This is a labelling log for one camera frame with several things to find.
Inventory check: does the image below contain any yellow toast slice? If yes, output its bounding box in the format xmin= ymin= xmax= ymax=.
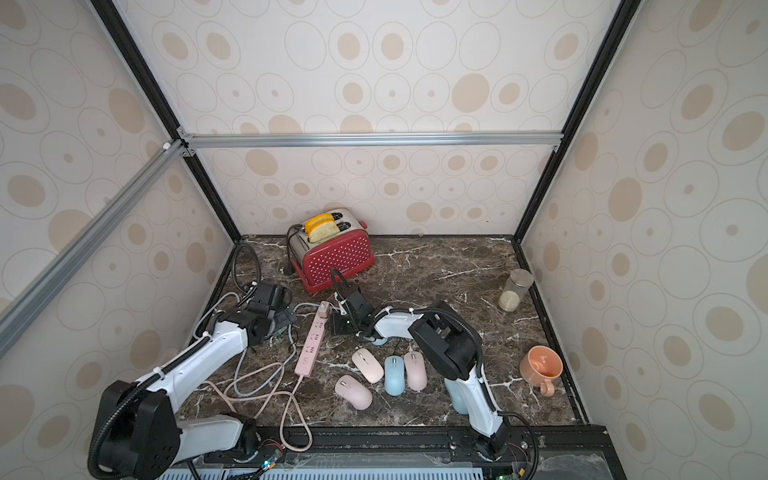
xmin=304 ymin=213 xmax=340 ymax=243

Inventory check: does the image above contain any glass jar with powder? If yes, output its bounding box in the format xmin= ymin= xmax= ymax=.
xmin=498 ymin=268 xmax=534 ymax=312

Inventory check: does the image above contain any pink power strip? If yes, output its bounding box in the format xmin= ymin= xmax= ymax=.
xmin=295 ymin=313 xmax=332 ymax=377

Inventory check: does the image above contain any pink mouse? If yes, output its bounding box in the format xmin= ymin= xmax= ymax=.
xmin=352 ymin=348 xmax=384 ymax=384
xmin=334 ymin=375 xmax=373 ymax=411
xmin=403 ymin=351 xmax=428 ymax=392

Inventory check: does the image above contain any pink power cable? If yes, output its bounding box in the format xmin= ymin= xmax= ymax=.
xmin=200 ymin=359 xmax=314 ymax=452

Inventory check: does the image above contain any black corner frame post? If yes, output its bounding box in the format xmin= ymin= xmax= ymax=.
xmin=90 ymin=0 xmax=242 ymax=243

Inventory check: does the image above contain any orange ceramic mug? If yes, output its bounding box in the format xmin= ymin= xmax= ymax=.
xmin=519 ymin=345 xmax=564 ymax=397

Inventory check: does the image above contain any blue mouse middle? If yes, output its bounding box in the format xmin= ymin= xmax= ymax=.
xmin=384 ymin=356 xmax=406 ymax=397

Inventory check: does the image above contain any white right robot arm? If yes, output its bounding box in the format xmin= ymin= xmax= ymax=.
xmin=335 ymin=286 xmax=507 ymax=440

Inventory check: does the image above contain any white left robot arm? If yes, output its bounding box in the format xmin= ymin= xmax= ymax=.
xmin=87 ymin=281 xmax=293 ymax=479

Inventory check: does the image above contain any silver left frame bar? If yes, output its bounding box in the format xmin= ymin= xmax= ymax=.
xmin=1 ymin=139 xmax=184 ymax=354

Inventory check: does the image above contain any silver back frame bar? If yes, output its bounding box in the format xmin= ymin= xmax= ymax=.
xmin=182 ymin=131 xmax=563 ymax=149

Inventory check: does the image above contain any silver frame bar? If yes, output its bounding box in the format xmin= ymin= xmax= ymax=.
xmin=1 ymin=139 xmax=184 ymax=354
xmin=182 ymin=131 xmax=563 ymax=149

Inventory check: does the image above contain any blue mouse far right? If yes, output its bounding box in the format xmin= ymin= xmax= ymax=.
xmin=444 ymin=378 xmax=468 ymax=416

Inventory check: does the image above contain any black front rail base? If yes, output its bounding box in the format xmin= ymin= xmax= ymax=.
xmin=155 ymin=424 xmax=613 ymax=480

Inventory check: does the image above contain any red polka dot toaster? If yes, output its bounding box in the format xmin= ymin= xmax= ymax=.
xmin=286 ymin=208 xmax=375 ymax=294

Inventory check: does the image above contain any blue mouse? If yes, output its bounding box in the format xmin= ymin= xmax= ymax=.
xmin=444 ymin=378 xmax=468 ymax=416
xmin=384 ymin=356 xmax=406 ymax=397

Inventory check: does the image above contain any black right frame post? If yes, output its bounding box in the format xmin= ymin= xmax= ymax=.
xmin=513 ymin=0 xmax=641 ymax=245

